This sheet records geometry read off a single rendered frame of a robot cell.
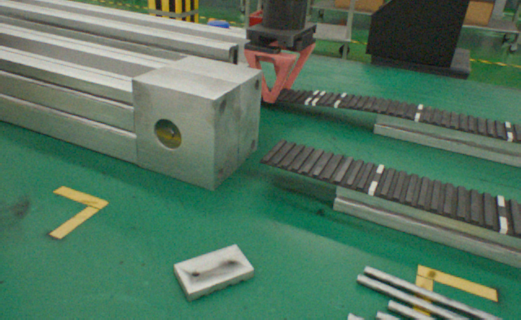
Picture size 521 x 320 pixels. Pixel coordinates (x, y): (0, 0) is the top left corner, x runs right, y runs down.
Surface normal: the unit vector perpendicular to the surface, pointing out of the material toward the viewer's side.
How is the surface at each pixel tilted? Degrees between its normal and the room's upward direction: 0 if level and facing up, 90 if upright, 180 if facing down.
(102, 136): 90
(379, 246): 0
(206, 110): 90
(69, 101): 90
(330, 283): 0
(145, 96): 90
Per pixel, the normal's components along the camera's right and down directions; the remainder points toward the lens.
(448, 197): 0.07, -0.89
